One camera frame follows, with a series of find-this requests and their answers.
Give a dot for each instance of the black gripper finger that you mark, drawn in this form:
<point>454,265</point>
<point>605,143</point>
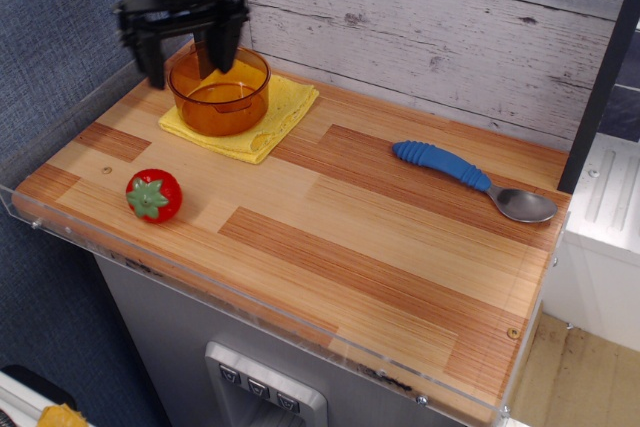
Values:
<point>222,41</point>
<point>150,58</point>

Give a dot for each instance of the orange transparent plastic container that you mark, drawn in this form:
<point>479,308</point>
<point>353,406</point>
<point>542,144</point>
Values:
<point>221,104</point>

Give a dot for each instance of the folded yellow cloth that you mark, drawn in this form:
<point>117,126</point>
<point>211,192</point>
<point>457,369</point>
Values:
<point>289,102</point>

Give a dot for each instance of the red toy strawberry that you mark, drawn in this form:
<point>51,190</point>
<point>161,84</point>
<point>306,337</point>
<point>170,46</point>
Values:
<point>154,195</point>

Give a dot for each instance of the clear acrylic table guard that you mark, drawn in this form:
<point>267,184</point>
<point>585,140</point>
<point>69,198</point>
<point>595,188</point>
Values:
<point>331,238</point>

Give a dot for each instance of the grey cabinet with button panel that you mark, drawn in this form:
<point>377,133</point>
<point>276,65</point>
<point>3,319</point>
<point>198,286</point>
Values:
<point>211,366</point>

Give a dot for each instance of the yellow object bottom left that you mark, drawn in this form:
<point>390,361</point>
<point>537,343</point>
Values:
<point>61,416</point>

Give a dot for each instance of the white ribbed side unit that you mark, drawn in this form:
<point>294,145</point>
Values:
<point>594,281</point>

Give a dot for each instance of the black left vertical post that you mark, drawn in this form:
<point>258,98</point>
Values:
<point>204,64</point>

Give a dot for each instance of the black vertical post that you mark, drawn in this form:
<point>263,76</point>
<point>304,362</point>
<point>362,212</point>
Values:
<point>204,64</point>
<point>612,61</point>

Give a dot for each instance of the blue handled metal spoon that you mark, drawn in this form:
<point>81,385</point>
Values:
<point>516,204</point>

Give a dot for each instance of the black right vertical post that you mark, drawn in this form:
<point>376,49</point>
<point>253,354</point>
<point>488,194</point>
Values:
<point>612,61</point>

